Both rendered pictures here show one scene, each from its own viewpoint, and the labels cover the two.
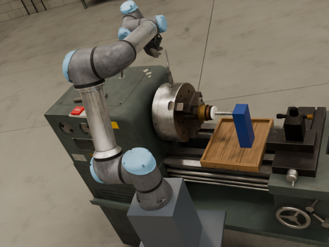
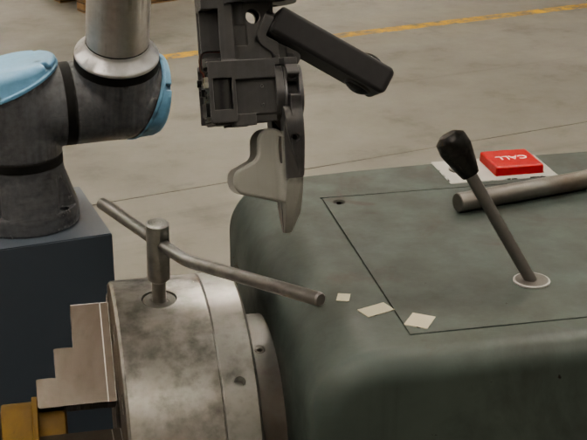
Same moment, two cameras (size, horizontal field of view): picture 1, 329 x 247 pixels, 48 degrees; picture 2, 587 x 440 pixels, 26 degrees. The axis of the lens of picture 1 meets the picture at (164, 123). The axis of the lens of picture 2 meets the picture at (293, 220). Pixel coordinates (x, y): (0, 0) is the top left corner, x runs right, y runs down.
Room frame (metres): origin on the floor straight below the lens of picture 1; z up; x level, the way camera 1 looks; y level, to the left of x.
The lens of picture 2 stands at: (2.46, -0.87, 1.78)
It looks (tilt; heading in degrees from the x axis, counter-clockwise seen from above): 22 degrees down; 131
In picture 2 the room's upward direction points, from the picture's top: straight up
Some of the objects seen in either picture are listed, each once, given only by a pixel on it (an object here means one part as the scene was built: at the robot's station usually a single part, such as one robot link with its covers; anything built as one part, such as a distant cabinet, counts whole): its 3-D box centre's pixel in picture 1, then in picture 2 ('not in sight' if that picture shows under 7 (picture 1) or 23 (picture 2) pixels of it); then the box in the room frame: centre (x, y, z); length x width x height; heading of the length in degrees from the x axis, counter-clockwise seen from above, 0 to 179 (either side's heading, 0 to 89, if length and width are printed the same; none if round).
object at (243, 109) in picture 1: (244, 126); not in sight; (1.41, -0.37, 1.00); 0.08 x 0.06 x 0.23; 143
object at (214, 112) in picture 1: (224, 112); not in sight; (1.46, -0.30, 1.08); 0.13 x 0.07 x 0.07; 53
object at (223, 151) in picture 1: (237, 141); not in sight; (1.44, -0.32, 0.89); 0.36 x 0.30 x 0.04; 143
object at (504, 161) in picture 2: (78, 111); (511, 165); (1.71, 0.40, 1.26); 0.06 x 0.06 x 0.02; 53
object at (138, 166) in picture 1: (140, 167); (21, 105); (1.09, 0.15, 1.27); 0.13 x 0.12 x 0.14; 61
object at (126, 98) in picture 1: (117, 115); (525, 394); (1.84, 0.24, 1.06); 0.59 x 0.48 x 0.39; 53
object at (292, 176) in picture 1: (291, 178); not in sight; (1.04, -0.42, 0.95); 0.07 x 0.04 x 0.04; 143
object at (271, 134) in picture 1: (291, 139); not in sight; (1.20, -0.51, 1.00); 0.20 x 0.10 x 0.05; 53
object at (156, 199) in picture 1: (151, 187); (23, 185); (1.08, 0.14, 1.15); 0.15 x 0.15 x 0.10
